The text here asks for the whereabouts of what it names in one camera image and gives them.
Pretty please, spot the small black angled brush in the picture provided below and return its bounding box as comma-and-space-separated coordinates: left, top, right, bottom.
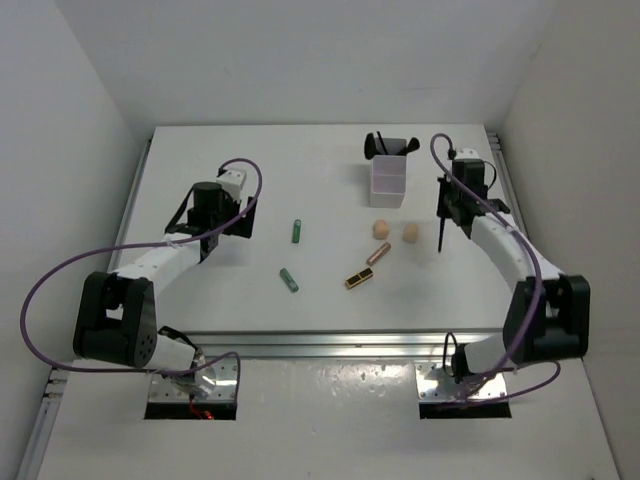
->
437, 217, 446, 253

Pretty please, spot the beige makeup sponge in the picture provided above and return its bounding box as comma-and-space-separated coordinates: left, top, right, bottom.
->
402, 223, 420, 244
372, 219, 390, 240

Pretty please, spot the black fan makeup brush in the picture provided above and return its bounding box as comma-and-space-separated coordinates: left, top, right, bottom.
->
364, 132, 384, 160

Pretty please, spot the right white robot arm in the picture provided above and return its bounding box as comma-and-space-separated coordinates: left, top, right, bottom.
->
437, 158, 591, 381

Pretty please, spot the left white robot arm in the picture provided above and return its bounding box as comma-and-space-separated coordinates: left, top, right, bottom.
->
73, 178, 255, 371

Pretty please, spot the green lip balm tube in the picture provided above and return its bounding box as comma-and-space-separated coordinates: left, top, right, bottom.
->
279, 268, 299, 293
292, 219, 302, 244

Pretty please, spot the white compartment organizer box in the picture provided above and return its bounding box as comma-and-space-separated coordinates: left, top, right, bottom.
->
369, 155, 407, 209

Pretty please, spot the rose gold lipstick tube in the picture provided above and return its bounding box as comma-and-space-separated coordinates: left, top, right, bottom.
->
366, 242, 391, 266

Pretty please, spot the black gold lipstick case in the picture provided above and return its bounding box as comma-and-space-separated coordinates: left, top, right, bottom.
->
345, 268, 374, 290

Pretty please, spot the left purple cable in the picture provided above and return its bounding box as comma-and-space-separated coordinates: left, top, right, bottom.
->
20, 158, 265, 401

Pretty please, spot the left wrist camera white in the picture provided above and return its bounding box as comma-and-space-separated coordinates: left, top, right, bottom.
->
216, 169, 247, 196

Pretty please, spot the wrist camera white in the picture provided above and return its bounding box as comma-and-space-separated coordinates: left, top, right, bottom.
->
456, 147, 481, 161
216, 169, 247, 196

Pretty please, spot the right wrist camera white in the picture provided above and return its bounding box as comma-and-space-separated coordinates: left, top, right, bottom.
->
456, 147, 481, 161

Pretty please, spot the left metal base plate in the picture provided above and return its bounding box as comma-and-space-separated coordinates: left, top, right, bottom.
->
148, 358, 239, 404

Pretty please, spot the metal base plate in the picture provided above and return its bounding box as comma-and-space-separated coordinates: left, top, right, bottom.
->
148, 358, 239, 404
414, 361, 507, 405

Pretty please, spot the aluminium table frame rail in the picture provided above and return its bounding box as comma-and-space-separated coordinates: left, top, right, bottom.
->
186, 330, 446, 360

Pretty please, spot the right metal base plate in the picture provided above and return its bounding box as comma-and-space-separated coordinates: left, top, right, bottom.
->
414, 361, 507, 405

